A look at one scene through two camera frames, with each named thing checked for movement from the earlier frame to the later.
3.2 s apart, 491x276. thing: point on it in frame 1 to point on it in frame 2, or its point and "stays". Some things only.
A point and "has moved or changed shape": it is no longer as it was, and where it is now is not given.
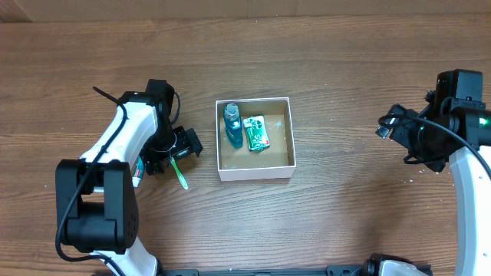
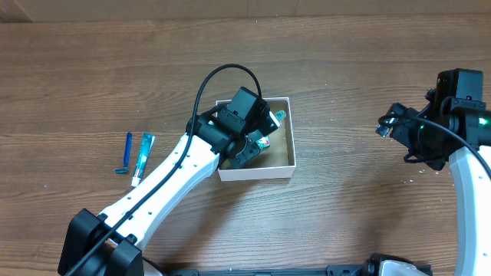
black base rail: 331,271 stays
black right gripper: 436,158 stays
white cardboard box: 276,162 stays
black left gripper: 152,157 to 249,150
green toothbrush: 180,175 has moved or changed shape
